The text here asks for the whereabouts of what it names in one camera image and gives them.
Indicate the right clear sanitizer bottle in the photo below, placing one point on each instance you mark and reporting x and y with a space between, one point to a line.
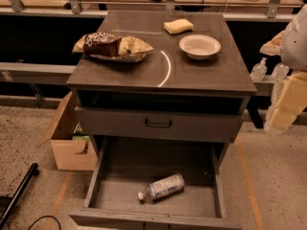
280 72

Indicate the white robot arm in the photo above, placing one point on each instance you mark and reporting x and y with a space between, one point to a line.
293 54

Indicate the patterned paper plate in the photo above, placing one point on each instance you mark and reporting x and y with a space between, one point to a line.
126 58

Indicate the closed drawer with black handle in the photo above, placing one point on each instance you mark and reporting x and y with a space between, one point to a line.
159 125

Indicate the green item in box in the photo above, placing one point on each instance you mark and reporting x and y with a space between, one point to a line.
78 133

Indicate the left clear sanitizer bottle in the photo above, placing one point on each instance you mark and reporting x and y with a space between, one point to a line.
259 70

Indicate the white paper bowl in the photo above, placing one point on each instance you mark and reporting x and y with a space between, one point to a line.
199 46

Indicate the brown chip bag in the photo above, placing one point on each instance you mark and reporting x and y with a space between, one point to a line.
110 45

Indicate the clear sanitizer bottle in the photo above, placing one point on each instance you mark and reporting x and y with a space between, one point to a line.
259 70
280 72

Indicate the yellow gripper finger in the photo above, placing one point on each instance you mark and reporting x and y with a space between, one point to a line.
273 47
291 102

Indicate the open bottom drawer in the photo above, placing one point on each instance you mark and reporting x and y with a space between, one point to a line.
144 184

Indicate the clear plastic water bottle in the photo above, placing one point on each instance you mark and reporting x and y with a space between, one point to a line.
161 188

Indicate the yellow sponge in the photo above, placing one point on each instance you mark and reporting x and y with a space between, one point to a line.
178 26

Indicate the grey drawer cabinet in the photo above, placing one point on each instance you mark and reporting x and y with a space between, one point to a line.
166 80

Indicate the black pole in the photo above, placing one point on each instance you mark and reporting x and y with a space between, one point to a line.
7 203

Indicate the cardboard box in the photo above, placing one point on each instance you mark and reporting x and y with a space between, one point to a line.
70 154

